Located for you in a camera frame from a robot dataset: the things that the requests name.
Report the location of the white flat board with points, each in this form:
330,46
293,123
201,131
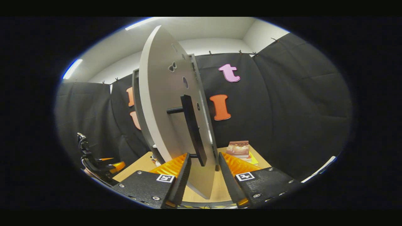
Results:
320,169

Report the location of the yellow book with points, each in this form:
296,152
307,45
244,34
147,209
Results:
254,160

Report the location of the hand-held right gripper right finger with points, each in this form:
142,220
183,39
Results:
229,182

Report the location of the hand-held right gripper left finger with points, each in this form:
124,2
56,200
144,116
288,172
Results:
182,182

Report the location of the dark grey cabinet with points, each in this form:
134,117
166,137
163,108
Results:
135,100

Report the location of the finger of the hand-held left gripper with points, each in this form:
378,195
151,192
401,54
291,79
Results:
117,166
106,159

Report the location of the long ceiling light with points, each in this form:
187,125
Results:
72,69

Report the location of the light grey cabinet door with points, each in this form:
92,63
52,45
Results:
163,110

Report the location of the black backdrop cloth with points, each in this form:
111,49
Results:
298,110

